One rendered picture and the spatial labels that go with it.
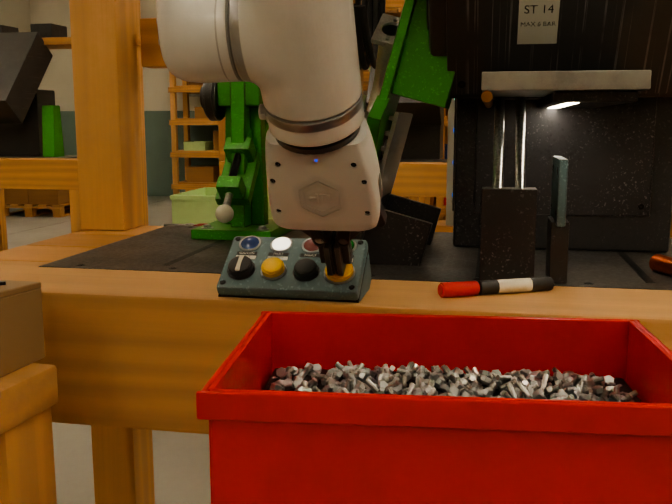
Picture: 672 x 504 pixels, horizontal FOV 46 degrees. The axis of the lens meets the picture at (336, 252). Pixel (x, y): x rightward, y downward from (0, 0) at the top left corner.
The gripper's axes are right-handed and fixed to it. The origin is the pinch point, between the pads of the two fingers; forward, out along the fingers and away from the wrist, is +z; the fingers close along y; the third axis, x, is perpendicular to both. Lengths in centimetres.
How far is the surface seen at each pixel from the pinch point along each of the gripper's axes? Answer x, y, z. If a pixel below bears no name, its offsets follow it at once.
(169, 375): -8.3, -17.9, 11.0
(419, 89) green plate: 29.1, 6.0, -0.2
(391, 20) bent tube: 41.8, 1.3, -2.8
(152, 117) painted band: 863, -474, 579
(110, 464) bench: 18, -57, 78
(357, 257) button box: 2.5, 1.6, 3.1
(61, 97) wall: 884, -621, 557
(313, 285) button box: -1.8, -2.4, 3.1
